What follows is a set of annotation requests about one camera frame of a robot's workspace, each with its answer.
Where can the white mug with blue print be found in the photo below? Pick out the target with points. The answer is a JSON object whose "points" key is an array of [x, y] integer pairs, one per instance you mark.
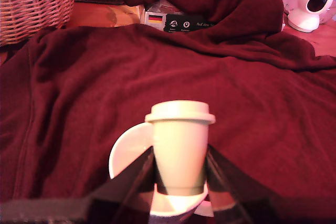
{"points": [[123, 150]]}

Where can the white cup-shaped coffee capsule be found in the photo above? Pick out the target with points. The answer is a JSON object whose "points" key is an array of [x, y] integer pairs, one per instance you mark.
{"points": [[181, 150]]}

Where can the dark red fleece cloth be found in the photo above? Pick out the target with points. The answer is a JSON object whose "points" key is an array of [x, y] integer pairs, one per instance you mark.
{"points": [[78, 103]]}

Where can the black box with German flag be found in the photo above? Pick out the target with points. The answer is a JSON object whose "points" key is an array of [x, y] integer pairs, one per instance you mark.
{"points": [[183, 24]]}

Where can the pale flat box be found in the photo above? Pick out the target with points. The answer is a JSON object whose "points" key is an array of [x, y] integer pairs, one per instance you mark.
{"points": [[160, 6]]}

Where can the small white round camera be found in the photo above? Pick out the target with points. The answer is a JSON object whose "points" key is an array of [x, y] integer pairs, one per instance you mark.
{"points": [[304, 16]]}

